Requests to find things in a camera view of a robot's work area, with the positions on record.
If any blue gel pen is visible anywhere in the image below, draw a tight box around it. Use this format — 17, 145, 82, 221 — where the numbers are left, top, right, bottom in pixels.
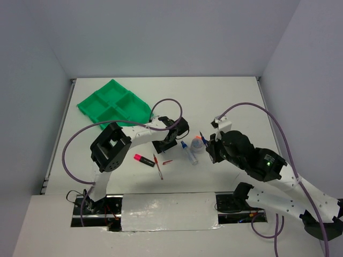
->
199, 132, 208, 147

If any red gel pen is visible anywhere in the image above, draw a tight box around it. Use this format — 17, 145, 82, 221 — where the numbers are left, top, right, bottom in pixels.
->
153, 154, 163, 180

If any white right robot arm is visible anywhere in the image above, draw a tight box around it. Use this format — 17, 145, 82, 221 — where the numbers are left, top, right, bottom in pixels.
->
206, 131, 342, 240

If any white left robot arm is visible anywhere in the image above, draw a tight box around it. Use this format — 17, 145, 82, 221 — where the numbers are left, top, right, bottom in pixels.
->
62, 116, 189, 214

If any clear spray bottle blue cap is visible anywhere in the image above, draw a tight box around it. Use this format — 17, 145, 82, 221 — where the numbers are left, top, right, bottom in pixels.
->
181, 141, 198, 165

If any pink highlighter marker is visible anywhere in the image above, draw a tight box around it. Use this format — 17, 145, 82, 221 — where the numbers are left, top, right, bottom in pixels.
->
133, 154, 155, 167

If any green compartment tray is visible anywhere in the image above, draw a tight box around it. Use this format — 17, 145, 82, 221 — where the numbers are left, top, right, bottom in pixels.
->
77, 79, 151, 124

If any silver tape sheet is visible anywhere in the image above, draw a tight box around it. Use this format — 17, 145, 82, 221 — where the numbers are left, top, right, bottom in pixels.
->
121, 192, 220, 232

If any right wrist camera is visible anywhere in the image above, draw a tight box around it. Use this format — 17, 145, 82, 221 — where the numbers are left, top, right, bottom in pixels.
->
211, 116, 232, 141

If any black mounting rail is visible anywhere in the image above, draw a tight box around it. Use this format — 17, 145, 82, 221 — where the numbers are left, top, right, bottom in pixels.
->
71, 193, 267, 232

